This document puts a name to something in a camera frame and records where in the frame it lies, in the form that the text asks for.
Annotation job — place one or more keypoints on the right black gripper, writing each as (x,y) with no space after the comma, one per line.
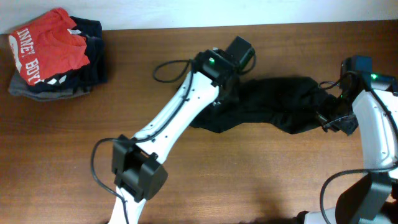
(347,128)

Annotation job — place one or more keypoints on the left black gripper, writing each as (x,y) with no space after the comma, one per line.
(234,91)

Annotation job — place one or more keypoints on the black t-shirt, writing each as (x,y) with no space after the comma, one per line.
(293,105)

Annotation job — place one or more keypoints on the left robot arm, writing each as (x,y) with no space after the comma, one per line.
(137,162)

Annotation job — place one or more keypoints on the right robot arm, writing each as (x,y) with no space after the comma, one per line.
(373,103)

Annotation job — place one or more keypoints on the navy folded garment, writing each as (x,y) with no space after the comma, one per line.
(88,75)

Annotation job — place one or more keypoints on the red folded printed t-shirt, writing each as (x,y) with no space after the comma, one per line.
(47,46)

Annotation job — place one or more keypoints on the grey folded garment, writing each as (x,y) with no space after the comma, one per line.
(18,87)

